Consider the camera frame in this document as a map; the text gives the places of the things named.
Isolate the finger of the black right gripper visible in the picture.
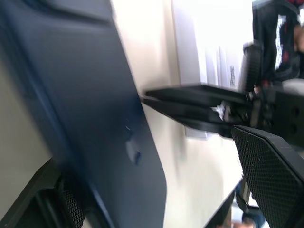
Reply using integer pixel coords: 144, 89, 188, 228
143, 84, 253, 106
142, 96, 238, 139

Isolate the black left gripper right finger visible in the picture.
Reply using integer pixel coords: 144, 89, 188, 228
231, 124, 304, 228

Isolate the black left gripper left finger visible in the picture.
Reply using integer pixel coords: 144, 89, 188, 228
0, 158, 86, 228

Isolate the white phone box lid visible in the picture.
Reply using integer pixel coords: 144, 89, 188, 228
184, 125, 210, 141

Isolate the white phone box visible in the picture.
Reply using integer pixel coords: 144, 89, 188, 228
170, 0, 254, 90

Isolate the black ribbed chair part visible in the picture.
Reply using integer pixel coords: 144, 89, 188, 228
241, 41, 264, 92

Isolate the person in black shirt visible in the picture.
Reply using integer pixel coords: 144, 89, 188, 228
251, 0, 304, 83

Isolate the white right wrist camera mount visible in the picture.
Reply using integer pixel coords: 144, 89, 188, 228
277, 77, 304, 96

